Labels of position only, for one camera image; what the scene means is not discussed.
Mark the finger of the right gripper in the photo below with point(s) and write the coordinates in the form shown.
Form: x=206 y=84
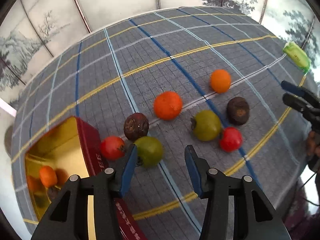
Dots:
x=301 y=105
x=297 y=90

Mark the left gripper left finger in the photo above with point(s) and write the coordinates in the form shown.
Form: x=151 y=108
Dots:
x=66 y=216

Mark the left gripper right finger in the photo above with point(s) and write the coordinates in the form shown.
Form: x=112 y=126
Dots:
x=254 y=215

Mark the small orange tangerine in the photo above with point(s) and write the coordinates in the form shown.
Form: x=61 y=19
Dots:
x=220 y=81

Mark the red tomato fruit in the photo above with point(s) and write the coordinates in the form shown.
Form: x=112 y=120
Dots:
x=230 y=140
x=112 y=148

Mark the green persimmon fruit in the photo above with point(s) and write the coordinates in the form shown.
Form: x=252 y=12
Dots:
x=206 y=125
x=150 y=151

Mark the person right hand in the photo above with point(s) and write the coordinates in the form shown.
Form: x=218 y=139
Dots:
x=312 y=147

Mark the dark brown passion fruit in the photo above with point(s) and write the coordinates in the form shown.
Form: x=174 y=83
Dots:
x=52 y=192

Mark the green packet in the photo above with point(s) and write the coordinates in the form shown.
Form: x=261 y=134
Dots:
x=298 y=56

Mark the orange tangerine in tin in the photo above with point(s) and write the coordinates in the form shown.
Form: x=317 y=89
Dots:
x=48 y=176

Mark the blue plaid tablecloth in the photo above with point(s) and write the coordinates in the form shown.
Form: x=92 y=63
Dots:
x=122 y=68

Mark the large orange tangerine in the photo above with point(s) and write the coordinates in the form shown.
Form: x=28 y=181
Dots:
x=167 y=105

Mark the landscape painted folding screen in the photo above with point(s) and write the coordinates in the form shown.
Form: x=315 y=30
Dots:
x=35 y=31

